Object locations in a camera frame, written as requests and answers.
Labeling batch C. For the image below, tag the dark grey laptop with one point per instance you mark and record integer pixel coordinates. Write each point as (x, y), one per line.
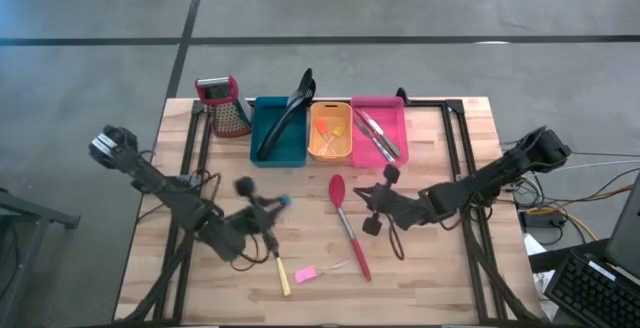
(627, 233)

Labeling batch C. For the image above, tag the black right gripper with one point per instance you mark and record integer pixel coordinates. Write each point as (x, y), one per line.
(385, 203)

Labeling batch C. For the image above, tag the teal plastic bin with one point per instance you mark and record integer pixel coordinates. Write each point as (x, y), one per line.
(295, 150)

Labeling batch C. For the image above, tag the pink plastic bin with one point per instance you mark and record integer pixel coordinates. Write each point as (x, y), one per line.
(365, 158)

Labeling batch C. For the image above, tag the black computer keyboard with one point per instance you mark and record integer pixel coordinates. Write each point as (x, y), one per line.
(590, 293)

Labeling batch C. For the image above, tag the black power box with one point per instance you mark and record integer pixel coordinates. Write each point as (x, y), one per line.
(537, 220)

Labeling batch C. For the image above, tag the orange plastic bin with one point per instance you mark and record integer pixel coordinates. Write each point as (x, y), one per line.
(327, 155)

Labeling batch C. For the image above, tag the red spoon steel neck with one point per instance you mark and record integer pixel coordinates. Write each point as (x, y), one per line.
(337, 190)

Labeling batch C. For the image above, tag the grey-blue silicone spoon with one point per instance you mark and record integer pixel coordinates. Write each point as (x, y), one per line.
(310, 94)

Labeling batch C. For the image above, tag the black aluminium rig frame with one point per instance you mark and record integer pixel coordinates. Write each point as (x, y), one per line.
(430, 103)

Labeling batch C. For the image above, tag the black plastic spoon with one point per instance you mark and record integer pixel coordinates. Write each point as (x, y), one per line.
(306, 80)

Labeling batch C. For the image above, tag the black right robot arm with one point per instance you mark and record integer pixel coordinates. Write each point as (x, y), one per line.
(475, 188)

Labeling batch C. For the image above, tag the white paper sheet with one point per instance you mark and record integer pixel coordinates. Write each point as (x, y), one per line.
(532, 245)

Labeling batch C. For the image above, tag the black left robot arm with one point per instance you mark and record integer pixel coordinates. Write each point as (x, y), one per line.
(170, 193)

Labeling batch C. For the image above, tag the grey side table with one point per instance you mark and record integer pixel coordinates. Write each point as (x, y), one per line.
(45, 214)

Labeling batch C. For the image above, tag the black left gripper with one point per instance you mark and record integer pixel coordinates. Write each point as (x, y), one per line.
(257, 218)

